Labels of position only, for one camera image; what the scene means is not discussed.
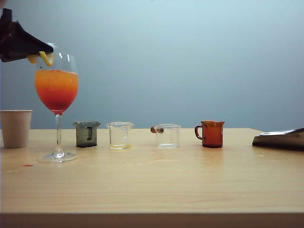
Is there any wine glass with orange-red drink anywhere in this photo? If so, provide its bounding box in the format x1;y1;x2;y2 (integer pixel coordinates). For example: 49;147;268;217
34;42;79;163

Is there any smoky grey glass measuring cup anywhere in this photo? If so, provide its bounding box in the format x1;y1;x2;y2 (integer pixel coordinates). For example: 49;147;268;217
72;121;101;148

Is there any white paper cup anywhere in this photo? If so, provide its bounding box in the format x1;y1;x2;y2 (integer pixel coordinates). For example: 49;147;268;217
0;109;33;149

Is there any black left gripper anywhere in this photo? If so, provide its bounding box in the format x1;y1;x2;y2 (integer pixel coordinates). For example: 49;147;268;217
0;8;54;63

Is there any yellow lemon slice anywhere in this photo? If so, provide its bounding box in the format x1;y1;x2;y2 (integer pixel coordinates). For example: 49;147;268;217
26;51;55;67

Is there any amber glass measuring cup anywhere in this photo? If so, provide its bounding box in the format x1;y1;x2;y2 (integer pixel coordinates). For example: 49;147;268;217
194;120;225;149

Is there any clear beaker with yellow residue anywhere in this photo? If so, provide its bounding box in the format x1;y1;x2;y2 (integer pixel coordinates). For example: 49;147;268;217
105;122;134;151

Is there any clear beaker with wooden handle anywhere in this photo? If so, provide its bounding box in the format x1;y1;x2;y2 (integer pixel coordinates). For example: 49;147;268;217
150;123;182;150

